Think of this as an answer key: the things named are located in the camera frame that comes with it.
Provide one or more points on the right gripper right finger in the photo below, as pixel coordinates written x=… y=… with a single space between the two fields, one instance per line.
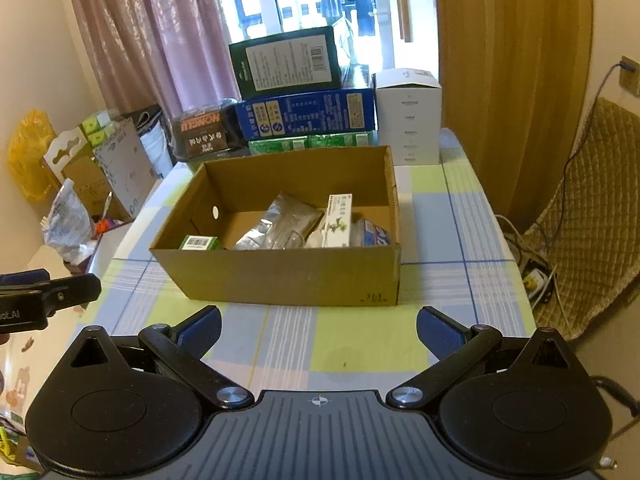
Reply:
x=460 y=352

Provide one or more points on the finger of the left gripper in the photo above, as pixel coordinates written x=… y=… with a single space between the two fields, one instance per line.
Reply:
x=24 y=278
x=73 y=291

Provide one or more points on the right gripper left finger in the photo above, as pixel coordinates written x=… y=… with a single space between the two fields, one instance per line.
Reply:
x=180 y=350

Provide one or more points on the green barcode box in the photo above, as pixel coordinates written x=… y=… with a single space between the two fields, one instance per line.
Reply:
x=200 y=243

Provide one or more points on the blue white gum container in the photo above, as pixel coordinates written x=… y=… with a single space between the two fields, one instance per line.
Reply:
x=371 y=235

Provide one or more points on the silver foil pouch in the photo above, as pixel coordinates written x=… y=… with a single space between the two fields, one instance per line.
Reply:
x=284 y=225

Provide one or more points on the white ointment box green bird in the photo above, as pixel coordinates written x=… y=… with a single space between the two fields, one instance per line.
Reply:
x=337 y=221

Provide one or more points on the white plastic spoon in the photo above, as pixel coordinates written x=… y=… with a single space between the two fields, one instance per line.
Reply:
x=315 y=239

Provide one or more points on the white plastic bag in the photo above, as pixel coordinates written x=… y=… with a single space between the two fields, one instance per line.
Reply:
x=68 y=227

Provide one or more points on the plaid tablecloth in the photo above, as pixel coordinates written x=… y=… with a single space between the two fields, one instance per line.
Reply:
x=453 y=258

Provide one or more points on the cardboard hanger package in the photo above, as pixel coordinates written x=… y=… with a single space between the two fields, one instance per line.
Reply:
x=70 y=156

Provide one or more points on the yellow plastic bag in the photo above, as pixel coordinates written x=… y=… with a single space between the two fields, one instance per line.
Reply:
x=28 y=145

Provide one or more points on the white printed paper bag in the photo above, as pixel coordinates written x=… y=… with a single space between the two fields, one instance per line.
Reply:
x=127 y=167

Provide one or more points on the green tissue boxes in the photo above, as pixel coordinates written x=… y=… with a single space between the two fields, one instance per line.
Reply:
x=98 y=127

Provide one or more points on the brown quilted chair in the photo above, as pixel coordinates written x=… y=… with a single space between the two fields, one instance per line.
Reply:
x=589 y=232

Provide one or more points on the brown cardboard box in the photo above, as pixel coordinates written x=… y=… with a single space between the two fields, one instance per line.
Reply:
x=226 y=198

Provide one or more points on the dark Hongli food box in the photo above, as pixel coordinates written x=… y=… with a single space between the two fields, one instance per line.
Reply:
x=210 y=129

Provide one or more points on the green tissue pack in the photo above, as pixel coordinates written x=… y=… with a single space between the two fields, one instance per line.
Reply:
x=300 y=143

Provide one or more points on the white carton box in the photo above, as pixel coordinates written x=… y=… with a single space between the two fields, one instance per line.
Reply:
x=409 y=108

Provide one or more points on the blue carton box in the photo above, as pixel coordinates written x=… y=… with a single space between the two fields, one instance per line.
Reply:
x=303 y=114

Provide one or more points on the pink curtain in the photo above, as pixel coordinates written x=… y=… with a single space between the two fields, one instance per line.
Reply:
x=173 y=53

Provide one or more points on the dark green carton box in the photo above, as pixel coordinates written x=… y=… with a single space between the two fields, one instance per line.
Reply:
x=299 y=61

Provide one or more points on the brown curtain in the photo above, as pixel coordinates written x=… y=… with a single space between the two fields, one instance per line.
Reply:
x=514 y=76

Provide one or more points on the wall power socket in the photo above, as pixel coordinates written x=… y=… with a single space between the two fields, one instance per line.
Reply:
x=630 y=76

